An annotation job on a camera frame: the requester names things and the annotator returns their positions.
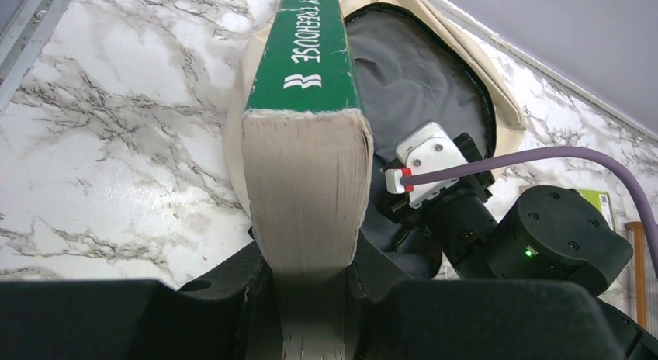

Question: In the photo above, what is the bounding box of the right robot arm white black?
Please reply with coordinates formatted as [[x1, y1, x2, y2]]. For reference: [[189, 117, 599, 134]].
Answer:
[[359, 133, 657, 359]]

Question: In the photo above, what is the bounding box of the green illustrated book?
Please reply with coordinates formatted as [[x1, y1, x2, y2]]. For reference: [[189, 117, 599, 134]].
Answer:
[[241, 0, 372, 359], [577, 189, 615, 230]]

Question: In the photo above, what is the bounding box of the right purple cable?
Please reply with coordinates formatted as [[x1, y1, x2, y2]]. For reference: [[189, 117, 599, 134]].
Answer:
[[400, 145, 658, 276]]

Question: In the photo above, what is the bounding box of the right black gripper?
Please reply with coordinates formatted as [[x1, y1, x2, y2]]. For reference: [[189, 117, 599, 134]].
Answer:
[[374, 133, 494, 230]]

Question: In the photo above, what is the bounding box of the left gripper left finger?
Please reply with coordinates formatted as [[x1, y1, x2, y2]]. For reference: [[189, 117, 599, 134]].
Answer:
[[1, 243, 280, 359]]

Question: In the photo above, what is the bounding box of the wooden shelf rack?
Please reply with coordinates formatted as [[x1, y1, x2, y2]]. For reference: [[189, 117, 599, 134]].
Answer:
[[625, 221, 657, 336]]

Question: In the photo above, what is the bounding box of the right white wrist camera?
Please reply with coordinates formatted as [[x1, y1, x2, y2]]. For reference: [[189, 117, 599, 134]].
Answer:
[[384, 122, 467, 209]]

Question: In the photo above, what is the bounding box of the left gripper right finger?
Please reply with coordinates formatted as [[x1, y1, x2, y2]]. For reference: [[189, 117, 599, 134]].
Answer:
[[346, 235, 657, 359]]

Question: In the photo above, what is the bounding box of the cream canvas backpack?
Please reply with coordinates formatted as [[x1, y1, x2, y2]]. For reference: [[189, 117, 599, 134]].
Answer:
[[223, 0, 526, 279]]

